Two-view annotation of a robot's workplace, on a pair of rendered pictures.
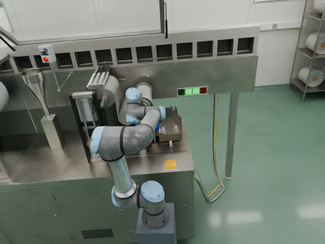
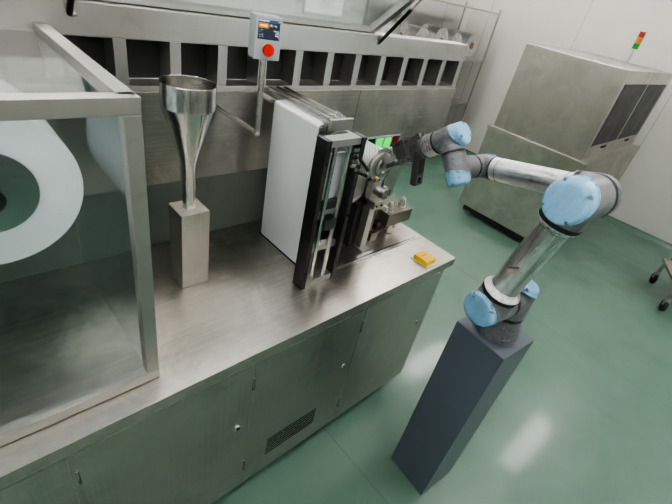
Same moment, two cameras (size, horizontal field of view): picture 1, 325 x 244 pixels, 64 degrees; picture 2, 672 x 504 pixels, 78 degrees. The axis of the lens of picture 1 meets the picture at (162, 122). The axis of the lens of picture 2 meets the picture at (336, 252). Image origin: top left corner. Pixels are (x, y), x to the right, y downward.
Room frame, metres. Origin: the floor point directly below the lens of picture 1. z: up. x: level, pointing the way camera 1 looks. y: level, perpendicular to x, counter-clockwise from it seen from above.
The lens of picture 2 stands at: (0.66, 1.36, 1.82)
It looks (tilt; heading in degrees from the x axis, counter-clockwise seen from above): 33 degrees down; 310
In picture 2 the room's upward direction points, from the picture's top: 13 degrees clockwise
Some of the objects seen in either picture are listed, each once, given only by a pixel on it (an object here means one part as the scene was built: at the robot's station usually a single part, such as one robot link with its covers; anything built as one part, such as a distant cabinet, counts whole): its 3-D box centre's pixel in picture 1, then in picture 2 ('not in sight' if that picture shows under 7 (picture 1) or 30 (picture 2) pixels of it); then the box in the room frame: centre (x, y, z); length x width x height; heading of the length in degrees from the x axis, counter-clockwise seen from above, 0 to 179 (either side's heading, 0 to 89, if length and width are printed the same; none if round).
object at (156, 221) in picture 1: (155, 211); (501, 319); (0.94, 0.08, 0.95); 0.15 x 0.15 x 0.10
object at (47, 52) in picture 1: (46, 54); (266, 37); (1.62, 0.68, 1.66); 0.07 x 0.07 x 0.10; 74
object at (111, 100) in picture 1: (107, 90); not in sight; (1.72, 0.38, 1.33); 0.25 x 0.14 x 0.14; 179
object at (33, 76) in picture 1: (33, 75); (188, 94); (1.70, 0.85, 1.50); 0.14 x 0.14 x 0.06
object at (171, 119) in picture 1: (169, 123); (368, 197); (1.74, -0.05, 1.00); 0.40 x 0.16 x 0.06; 179
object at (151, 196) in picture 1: (151, 196); (514, 294); (0.94, 0.09, 1.07); 0.13 x 0.12 x 0.14; 80
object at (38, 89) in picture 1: (47, 115); (189, 202); (1.70, 0.85, 1.18); 0.14 x 0.14 x 0.57
